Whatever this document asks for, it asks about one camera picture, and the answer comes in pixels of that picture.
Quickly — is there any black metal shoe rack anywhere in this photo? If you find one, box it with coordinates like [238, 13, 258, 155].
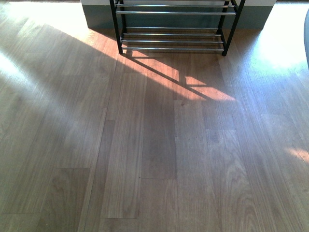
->
[110, 0, 245, 56]

